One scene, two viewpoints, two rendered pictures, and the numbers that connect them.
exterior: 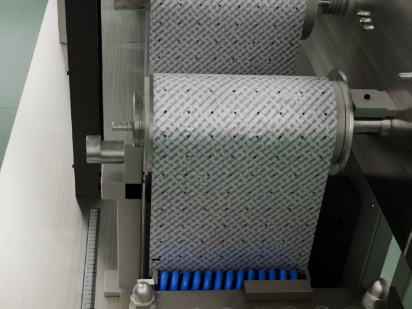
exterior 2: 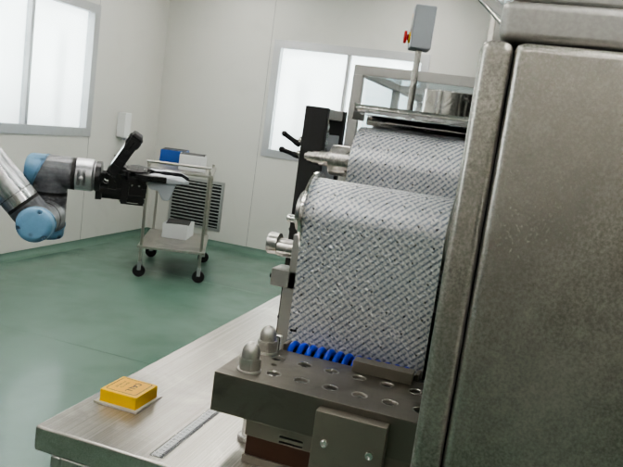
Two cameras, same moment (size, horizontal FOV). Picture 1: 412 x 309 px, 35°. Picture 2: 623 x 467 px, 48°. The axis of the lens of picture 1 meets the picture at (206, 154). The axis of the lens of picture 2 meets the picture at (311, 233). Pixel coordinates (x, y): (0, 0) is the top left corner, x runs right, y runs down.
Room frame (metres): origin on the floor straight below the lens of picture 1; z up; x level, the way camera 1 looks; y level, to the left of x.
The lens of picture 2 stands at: (-0.36, -0.43, 1.40)
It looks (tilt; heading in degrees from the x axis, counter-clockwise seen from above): 9 degrees down; 25
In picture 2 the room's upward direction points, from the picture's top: 8 degrees clockwise
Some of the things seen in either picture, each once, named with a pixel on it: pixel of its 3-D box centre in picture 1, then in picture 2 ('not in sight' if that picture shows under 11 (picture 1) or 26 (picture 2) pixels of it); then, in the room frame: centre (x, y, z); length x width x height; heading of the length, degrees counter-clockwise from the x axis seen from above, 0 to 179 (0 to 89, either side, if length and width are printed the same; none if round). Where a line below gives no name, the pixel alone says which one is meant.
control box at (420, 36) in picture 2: not in sight; (418, 28); (1.28, 0.13, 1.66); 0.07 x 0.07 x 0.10; 23
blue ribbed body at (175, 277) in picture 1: (232, 282); (349, 364); (0.67, -0.05, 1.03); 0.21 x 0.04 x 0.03; 98
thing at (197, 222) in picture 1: (234, 227); (360, 309); (0.69, -0.05, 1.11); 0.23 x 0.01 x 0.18; 98
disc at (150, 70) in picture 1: (149, 120); (313, 212); (0.74, 0.08, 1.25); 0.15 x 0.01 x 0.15; 8
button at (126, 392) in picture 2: not in sight; (129, 393); (0.55, 0.29, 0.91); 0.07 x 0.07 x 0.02; 8
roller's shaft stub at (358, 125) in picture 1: (360, 122); not in sight; (0.78, -0.21, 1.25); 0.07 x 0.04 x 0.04; 98
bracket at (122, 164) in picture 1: (120, 216); (285, 312); (0.77, 0.12, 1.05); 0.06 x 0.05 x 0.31; 98
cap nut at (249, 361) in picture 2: not in sight; (250, 356); (0.51, 0.05, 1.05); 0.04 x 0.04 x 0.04
